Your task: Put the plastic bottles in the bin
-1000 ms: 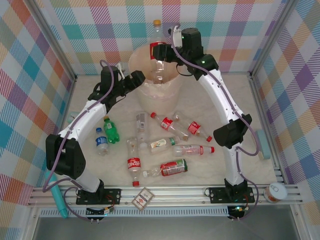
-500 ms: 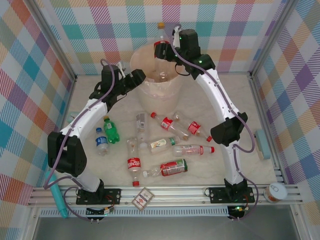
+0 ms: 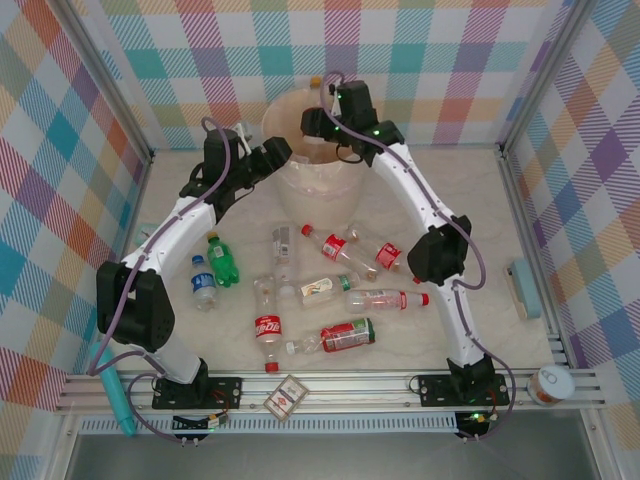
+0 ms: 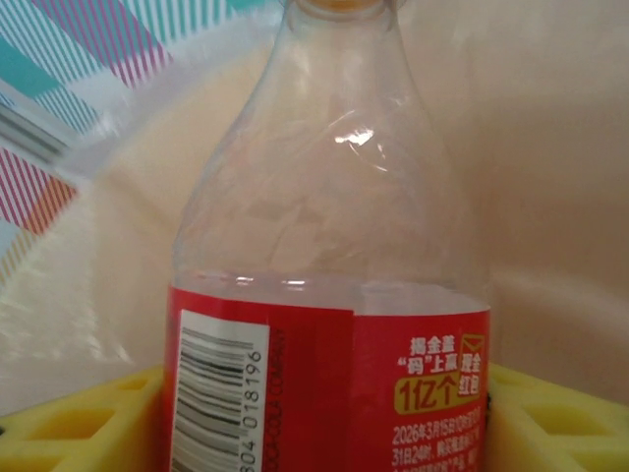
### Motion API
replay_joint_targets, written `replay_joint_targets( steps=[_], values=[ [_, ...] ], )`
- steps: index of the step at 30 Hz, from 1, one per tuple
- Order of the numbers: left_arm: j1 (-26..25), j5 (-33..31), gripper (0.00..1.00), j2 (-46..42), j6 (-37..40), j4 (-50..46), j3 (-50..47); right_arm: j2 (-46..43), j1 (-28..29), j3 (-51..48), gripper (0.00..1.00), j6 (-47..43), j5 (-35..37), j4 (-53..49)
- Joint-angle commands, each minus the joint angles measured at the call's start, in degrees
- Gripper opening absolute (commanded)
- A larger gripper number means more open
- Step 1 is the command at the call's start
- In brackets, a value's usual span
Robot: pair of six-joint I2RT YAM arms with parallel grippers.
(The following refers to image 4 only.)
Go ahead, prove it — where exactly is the cream plastic bin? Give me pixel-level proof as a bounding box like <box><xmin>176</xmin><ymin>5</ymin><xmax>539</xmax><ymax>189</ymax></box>
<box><xmin>0</xmin><ymin>0</ymin><xmax>629</xmax><ymax>419</ymax></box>

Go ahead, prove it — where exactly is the clear Coca-Cola plastic bottle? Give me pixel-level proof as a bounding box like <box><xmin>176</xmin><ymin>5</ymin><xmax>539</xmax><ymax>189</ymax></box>
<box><xmin>165</xmin><ymin>0</ymin><xmax>493</xmax><ymax>472</ymax></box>

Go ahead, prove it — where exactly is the translucent plastic bin liner bag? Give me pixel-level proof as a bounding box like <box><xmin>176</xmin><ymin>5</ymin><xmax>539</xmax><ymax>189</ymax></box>
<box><xmin>0</xmin><ymin>0</ymin><xmax>629</xmax><ymax>419</ymax></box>

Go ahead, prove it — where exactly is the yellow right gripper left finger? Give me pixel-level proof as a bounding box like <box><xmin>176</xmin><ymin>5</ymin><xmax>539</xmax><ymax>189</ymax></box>
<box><xmin>0</xmin><ymin>362</ymin><xmax>171</xmax><ymax>472</ymax></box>

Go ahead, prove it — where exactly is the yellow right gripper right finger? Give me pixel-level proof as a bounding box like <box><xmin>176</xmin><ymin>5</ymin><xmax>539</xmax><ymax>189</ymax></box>
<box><xmin>484</xmin><ymin>362</ymin><xmax>629</xmax><ymax>472</ymax></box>

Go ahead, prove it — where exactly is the striped teal pink tablecloth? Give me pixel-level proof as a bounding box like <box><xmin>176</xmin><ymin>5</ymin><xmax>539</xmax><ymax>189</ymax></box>
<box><xmin>0</xmin><ymin>0</ymin><xmax>276</xmax><ymax>286</ymax></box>

